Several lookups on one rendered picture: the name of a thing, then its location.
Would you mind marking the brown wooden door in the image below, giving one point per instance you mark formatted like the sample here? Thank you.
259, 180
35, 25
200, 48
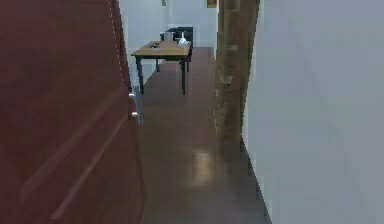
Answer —
233, 73

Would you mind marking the wooden table with black legs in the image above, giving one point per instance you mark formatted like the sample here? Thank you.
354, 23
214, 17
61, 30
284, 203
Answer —
165, 50

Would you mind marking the white bottle-shaped vase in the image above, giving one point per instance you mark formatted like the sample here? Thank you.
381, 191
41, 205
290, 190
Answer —
182, 41

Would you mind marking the dark small dish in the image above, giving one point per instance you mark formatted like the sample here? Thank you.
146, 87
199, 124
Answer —
154, 45

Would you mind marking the grey box on table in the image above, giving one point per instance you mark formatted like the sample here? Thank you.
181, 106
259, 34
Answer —
168, 36

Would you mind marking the black chair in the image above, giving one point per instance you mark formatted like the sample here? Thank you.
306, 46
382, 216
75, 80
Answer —
184, 32

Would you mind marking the dark red wooden cabinet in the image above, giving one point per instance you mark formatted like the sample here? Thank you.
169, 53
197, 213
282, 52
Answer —
66, 116

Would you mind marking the framed wall picture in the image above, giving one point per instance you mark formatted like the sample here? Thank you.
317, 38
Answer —
211, 3

